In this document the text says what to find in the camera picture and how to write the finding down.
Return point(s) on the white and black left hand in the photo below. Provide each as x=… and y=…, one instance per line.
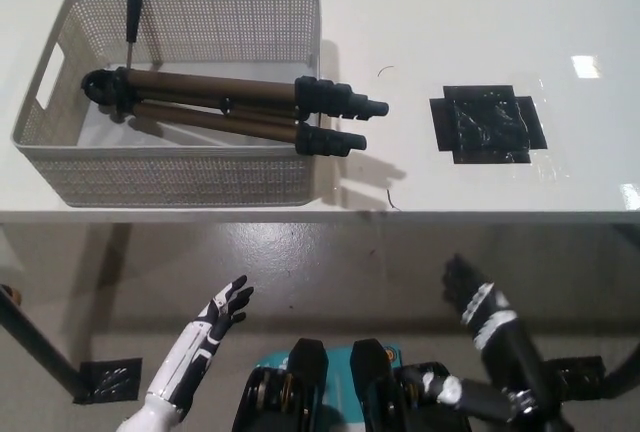
x=200, y=342

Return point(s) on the black and white right hand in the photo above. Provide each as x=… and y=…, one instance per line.
x=515, y=347

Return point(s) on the bronze and black tripod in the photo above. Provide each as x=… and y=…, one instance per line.
x=225, y=102

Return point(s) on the black and teal robot body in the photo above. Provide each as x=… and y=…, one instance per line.
x=340, y=392

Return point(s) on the grey perforated rectangular basket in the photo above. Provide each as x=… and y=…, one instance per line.
x=165, y=177

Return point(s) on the black floor tape patch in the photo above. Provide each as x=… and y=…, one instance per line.
x=582, y=377
x=107, y=379

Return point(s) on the black curved table leg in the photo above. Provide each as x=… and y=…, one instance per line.
x=625, y=372

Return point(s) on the black slanted table leg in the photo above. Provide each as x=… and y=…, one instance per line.
x=37, y=339

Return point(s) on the brown round floor object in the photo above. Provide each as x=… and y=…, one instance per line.
x=13, y=296

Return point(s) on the black tape patch on table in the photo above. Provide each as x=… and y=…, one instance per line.
x=487, y=124

